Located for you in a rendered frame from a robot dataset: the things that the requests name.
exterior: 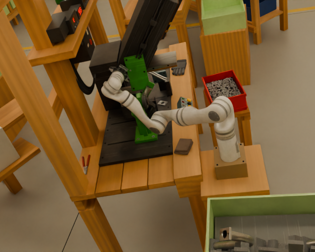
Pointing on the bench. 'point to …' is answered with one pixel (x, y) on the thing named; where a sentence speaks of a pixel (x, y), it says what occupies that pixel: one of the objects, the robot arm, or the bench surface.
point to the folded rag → (183, 146)
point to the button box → (182, 103)
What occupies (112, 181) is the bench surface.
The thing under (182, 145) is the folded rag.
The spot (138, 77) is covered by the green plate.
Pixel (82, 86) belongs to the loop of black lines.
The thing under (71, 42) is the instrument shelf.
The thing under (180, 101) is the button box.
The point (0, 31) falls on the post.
